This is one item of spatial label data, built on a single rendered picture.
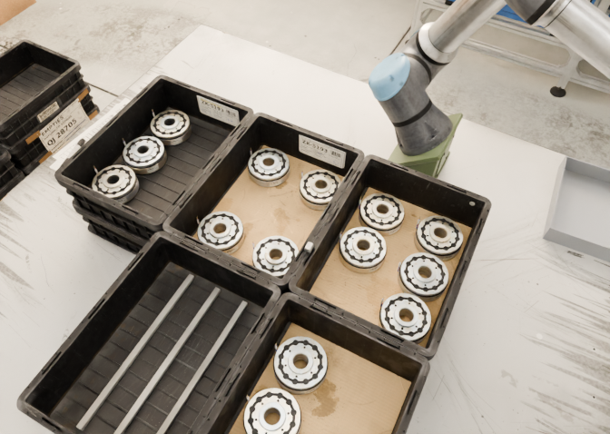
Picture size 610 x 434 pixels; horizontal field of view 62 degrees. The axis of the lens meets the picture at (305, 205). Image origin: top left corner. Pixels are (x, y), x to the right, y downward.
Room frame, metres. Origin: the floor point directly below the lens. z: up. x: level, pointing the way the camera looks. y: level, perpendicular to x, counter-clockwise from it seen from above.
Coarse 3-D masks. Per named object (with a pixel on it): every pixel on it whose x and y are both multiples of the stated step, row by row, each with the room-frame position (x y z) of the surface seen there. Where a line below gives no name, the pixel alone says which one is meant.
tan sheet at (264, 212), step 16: (240, 176) 0.81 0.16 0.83; (240, 192) 0.75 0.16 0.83; (256, 192) 0.75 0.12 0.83; (272, 192) 0.75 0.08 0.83; (288, 192) 0.76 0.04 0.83; (224, 208) 0.71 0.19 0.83; (240, 208) 0.71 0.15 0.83; (256, 208) 0.71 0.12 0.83; (272, 208) 0.71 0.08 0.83; (288, 208) 0.71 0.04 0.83; (304, 208) 0.71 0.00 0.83; (256, 224) 0.66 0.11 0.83; (272, 224) 0.66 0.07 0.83; (288, 224) 0.66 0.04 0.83; (304, 224) 0.66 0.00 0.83; (256, 240) 0.62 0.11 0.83; (304, 240) 0.62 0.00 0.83; (240, 256) 0.57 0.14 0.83
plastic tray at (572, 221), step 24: (576, 168) 0.94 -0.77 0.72; (600, 168) 0.92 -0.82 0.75; (576, 192) 0.86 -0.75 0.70; (600, 192) 0.87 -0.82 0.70; (552, 216) 0.75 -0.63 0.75; (576, 216) 0.78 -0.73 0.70; (600, 216) 0.79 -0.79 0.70; (552, 240) 0.71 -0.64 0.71; (576, 240) 0.69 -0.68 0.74; (600, 240) 0.71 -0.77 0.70
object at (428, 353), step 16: (368, 160) 0.78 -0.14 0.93; (384, 160) 0.78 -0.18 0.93; (416, 176) 0.73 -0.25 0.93; (464, 192) 0.68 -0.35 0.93; (336, 208) 0.64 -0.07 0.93; (480, 224) 0.61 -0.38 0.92; (320, 240) 0.56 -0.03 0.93; (464, 272) 0.49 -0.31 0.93; (320, 304) 0.41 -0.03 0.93; (448, 304) 0.42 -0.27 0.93; (352, 320) 0.38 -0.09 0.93; (384, 336) 0.35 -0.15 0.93; (432, 352) 0.32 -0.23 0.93
